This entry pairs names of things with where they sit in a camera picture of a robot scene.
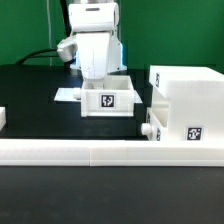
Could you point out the white front drawer tray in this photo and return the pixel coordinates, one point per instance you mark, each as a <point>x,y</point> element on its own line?
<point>155,126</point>

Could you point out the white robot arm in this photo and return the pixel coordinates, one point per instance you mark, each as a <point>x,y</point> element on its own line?
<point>99,17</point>

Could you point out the white drawer tray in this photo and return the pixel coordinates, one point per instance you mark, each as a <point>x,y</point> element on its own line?
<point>155,126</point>
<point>115,99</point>

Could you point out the white marker tag sheet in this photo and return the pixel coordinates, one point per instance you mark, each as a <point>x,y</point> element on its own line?
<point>66,95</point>

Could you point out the white front fence rail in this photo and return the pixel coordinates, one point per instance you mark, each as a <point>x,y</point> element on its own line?
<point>33,152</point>

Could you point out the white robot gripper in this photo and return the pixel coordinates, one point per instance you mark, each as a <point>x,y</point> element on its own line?
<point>93,51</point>

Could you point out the white left fence rail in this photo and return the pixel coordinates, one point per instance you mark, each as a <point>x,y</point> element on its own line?
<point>2,117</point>

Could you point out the white fence rail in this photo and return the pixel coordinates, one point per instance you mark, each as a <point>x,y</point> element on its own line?
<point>2,117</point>
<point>33,152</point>

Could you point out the white drawer cabinet box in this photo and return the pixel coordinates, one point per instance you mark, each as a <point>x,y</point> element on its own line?
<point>193,101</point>

